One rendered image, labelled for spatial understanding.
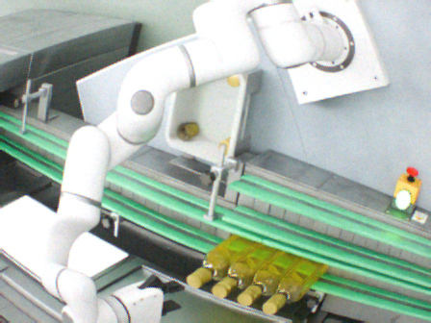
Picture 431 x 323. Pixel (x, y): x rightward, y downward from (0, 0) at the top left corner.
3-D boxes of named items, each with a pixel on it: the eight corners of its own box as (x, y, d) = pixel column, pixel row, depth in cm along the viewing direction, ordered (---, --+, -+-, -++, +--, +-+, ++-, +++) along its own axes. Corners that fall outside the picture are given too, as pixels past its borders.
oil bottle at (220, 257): (242, 243, 173) (195, 276, 155) (248, 222, 171) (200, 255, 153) (264, 251, 171) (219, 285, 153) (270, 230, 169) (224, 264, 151)
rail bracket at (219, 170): (219, 206, 173) (190, 224, 162) (233, 134, 167) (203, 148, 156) (231, 211, 172) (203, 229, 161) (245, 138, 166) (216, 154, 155)
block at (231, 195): (235, 188, 178) (220, 198, 172) (242, 150, 175) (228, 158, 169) (249, 194, 177) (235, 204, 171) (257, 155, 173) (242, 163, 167)
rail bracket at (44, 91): (49, 117, 207) (9, 136, 188) (57, 65, 200) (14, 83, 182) (58, 121, 205) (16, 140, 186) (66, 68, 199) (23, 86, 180)
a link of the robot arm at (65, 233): (111, 206, 124) (99, 312, 120) (72, 200, 133) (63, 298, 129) (76, 193, 118) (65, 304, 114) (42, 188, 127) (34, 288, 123)
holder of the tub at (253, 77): (180, 156, 191) (163, 164, 184) (199, 51, 181) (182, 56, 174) (243, 179, 184) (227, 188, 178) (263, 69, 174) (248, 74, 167)
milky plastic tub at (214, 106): (182, 136, 189) (163, 144, 181) (197, 50, 180) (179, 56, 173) (246, 159, 182) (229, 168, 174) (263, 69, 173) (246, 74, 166)
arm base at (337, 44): (289, 11, 160) (264, 9, 146) (333, 2, 154) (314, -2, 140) (312, 70, 161) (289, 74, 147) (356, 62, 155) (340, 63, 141)
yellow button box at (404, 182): (396, 196, 164) (390, 207, 158) (403, 169, 161) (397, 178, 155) (416, 205, 161) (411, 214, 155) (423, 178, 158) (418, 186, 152)
